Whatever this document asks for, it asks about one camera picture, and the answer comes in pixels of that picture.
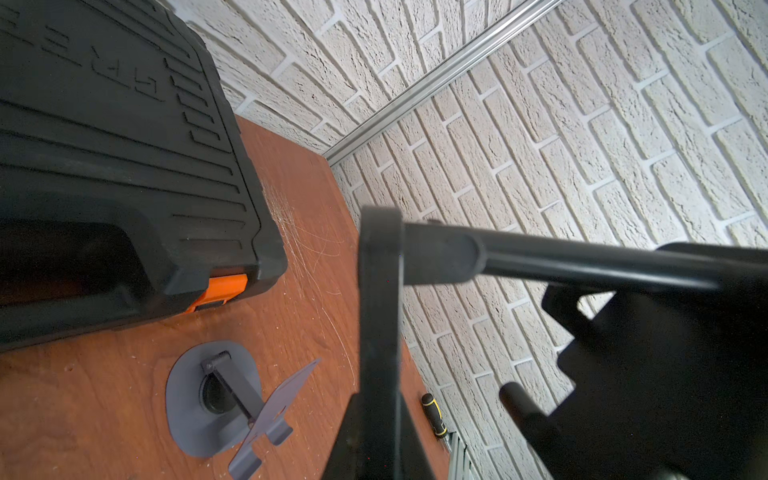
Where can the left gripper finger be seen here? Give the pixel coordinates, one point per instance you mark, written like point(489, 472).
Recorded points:
point(357, 453)

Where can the purple-grey phone stand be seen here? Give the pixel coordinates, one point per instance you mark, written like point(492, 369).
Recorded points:
point(214, 402)

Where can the black phone stand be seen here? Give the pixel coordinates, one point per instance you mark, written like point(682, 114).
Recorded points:
point(667, 351)

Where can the yellow black screwdriver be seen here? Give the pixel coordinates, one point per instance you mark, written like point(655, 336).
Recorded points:
point(434, 415)

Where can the black plastic tool case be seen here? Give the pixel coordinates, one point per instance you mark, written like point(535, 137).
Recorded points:
point(127, 194)

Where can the right corner aluminium profile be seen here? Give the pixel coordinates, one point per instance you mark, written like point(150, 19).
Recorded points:
point(463, 60)

